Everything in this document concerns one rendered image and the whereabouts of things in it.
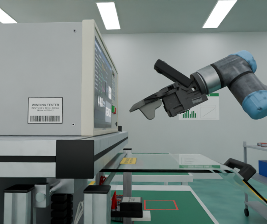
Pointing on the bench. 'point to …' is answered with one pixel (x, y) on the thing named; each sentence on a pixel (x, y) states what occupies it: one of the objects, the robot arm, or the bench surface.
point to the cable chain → (61, 209)
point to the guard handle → (248, 170)
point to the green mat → (168, 215)
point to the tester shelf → (50, 155)
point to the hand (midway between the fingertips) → (132, 107)
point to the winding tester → (43, 79)
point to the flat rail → (113, 180)
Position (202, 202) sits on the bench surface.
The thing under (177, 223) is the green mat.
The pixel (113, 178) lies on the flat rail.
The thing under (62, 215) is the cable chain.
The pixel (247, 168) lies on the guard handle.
